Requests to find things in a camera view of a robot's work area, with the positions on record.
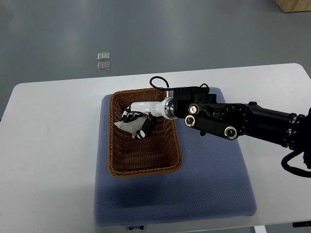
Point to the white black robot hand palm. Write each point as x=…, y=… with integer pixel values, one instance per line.
x=154, y=108

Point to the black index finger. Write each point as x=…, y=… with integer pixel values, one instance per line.
x=126, y=113

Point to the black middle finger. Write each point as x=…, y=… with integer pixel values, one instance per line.
x=132, y=116

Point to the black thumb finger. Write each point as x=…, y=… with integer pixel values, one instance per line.
x=145, y=126

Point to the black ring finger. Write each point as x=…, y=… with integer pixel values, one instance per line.
x=128, y=119

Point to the white polar bear figurine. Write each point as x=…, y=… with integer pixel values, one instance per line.
x=131, y=127

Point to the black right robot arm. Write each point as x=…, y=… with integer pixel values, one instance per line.
x=200, y=111

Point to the brown wicker basket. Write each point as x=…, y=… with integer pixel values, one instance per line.
x=159, y=153

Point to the lower grey floor plate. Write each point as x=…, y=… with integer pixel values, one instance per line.
x=103, y=66

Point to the grey floor plate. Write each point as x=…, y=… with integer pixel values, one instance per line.
x=103, y=56
x=103, y=66

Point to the upper grey floor plate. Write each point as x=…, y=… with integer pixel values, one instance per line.
x=103, y=56

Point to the blue textured mat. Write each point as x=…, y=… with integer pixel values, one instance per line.
x=213, y=182

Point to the wooden box corner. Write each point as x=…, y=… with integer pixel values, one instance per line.
x=293, y=6

